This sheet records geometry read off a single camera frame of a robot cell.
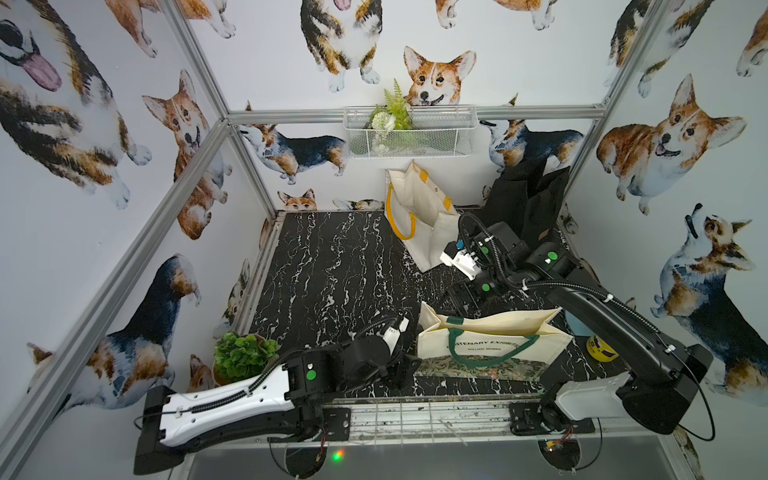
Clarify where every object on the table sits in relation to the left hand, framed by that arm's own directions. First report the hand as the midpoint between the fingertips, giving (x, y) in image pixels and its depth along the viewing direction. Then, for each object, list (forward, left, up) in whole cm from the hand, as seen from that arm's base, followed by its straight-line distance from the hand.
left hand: (416, 356), depth 68 cm
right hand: (+8, -7, +9) cm, 14 cm away
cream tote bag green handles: (+2, -22, -1) cm, 22 cm away
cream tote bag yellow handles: (+56, -6, -13) cm, 58 cm away
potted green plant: (+1, +41, -1) cm, 41 cm away
